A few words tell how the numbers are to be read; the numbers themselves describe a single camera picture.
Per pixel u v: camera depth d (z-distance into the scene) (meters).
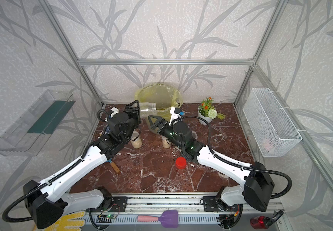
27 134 0.64
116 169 0.85
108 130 0.56
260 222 0.61
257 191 0.39
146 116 0.66
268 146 0.74
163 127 0.60
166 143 0.91
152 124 0.62
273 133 0.61
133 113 0.61
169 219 0.69
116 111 0.64
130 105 0.64
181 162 0.87
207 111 0.96
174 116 0.64
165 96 0.94
